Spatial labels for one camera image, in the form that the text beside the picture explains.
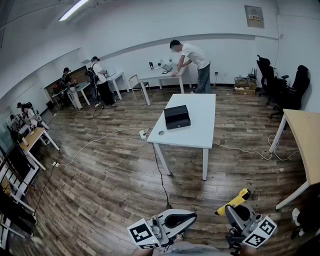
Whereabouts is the looped white cable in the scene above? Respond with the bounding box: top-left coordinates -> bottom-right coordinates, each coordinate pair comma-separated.
212,134 -> 301,162

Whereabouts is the long white extension cable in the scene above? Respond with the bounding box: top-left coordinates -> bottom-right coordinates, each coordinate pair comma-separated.
52,127 -> 148,167

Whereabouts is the small wooden top desk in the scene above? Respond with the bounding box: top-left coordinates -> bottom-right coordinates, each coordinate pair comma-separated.
18,127 -> 61,171

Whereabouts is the wooden chair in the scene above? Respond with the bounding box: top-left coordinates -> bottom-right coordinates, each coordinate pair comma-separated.
128,74 -> 153,102

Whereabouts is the cardboard box with cables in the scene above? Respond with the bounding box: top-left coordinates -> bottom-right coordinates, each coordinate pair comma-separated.
234,74 -> 258,96

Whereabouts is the black power cable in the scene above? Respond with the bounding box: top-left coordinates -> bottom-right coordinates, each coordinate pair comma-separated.
144,133 -> 172,210

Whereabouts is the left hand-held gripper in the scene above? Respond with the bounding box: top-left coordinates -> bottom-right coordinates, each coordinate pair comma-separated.
127,209 -> 198,250

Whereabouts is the grey wall panel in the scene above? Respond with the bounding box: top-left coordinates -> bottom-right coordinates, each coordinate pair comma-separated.
244,4 -> 265,30

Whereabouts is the black metal rack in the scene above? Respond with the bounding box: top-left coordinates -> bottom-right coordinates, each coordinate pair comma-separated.
0,147 -> 41,226

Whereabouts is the black drawer box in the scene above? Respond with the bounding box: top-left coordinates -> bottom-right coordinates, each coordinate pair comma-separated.
163,104 -> 192,130

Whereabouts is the large white table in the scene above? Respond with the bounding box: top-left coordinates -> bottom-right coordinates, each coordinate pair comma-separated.
146,93 -> 217,181

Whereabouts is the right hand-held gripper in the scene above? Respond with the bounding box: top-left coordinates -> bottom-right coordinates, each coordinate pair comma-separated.
224,203 -> 278,251

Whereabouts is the ceiling light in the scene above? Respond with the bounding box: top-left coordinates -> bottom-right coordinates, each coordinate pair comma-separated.
58,0 -> 90,22

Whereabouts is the white desk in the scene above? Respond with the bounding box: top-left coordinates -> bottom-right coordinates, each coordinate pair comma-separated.
138,63 -> 192,106
106,71 -> 131,101
67,81 -> 91,110

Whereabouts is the black office chair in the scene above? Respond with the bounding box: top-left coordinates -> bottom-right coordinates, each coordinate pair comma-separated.
256,54 -> 287,106
269,64 -> 311,120

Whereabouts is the yellow utility knife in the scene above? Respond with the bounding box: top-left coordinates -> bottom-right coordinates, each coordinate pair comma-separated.
214,188 -> 251,216

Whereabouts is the person's grey shirt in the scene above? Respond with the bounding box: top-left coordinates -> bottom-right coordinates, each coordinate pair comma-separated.
159,241 -> 226,256

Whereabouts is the light wooden desk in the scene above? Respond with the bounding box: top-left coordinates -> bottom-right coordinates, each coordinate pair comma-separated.
268,108 -> 320,210

